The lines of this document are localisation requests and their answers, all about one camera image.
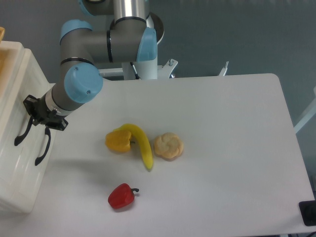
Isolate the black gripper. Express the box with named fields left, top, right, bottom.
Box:
left=23, top=95, right=69, bottom=131

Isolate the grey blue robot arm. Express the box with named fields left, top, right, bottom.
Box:
left=23, top=0, right=158, bottom=131

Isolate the white drawer cabinet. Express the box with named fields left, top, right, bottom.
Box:
left=0, top=41, right=56, bottom=213

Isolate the yellow bell pepper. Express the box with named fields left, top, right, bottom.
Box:
left=105, top=130, right=136, bottom=153

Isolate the yellow banana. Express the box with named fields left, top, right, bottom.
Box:
left=114, top=123, right=154, bottom=171

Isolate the red bell pepper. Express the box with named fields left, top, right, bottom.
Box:
left=108, top=183, right=139, bottom=209

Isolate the beige bread roll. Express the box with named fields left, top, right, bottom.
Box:
left=154, top=132, right=184, bottom=160

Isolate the black device at corner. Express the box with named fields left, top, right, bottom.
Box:
left=299, top=200, right=316, bottom=226

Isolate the black cable on pedestal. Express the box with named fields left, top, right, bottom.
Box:
left=129, top=62, right=141, bottom=80

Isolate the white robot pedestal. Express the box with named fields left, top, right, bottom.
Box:
left=121, top=12, right=164, bottom=80

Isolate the white table frame bracket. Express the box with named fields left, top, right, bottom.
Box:
left=98, top=58, right=230, bottom=81

